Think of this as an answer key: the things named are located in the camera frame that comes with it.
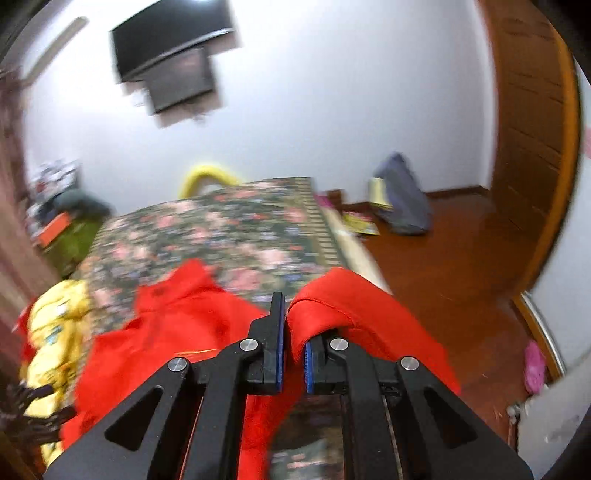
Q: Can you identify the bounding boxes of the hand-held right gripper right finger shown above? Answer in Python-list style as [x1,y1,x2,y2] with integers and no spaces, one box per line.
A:
[302,335,534,480]

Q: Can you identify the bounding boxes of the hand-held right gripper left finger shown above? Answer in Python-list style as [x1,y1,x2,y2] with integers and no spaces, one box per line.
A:
[44,292,289,480]

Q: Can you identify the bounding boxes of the red garment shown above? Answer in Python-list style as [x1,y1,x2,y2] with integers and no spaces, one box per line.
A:
[60,258,462,480]

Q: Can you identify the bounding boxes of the yellow printed cloth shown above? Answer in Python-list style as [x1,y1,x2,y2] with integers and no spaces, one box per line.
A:
[21,279,93,464]

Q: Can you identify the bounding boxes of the beige mattress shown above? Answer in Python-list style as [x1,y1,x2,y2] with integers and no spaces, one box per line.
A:
[322,207,394,296]

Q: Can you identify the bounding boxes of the floral bed blanket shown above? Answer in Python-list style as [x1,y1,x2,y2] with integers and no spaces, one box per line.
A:
[69,176,352,480]

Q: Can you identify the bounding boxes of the yellow printed magazine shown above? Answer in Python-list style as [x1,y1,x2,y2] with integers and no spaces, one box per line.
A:
[342,211,380,236]

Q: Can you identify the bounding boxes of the yellow paper packet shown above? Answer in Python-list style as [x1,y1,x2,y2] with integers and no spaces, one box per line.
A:
[368,178,394,212]

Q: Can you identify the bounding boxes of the orange box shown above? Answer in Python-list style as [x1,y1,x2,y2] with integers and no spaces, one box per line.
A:
[39,212,73,248]

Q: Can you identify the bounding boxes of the blue-grey bag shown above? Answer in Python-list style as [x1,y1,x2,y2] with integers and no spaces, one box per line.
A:
[372,152,433,236]

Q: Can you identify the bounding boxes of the yellow curved tube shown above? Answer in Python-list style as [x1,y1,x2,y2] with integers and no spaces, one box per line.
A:
[179,162,243,199]

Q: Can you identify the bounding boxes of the striped curtain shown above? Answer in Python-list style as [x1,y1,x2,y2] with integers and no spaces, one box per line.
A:
[0,69,62,324]

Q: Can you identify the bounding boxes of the dark grey cushion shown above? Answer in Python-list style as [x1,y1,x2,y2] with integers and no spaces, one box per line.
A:
[53,189,112,219]

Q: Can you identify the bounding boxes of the pink slipper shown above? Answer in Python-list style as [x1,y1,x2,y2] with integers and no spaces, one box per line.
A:
[524,340,547,394]

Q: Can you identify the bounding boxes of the pile of small clutter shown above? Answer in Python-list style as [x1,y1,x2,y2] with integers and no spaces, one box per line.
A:
[28,159,82,200]

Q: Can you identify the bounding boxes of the white appliance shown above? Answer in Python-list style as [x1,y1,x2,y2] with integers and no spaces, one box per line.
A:
[507,355,591,467]

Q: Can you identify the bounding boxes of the wooden door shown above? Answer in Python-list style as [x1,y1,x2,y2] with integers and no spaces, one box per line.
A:
[480,0,581,292]

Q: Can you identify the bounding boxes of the black wall television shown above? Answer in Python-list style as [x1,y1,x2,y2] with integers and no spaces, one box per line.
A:
[110,0,237,116]

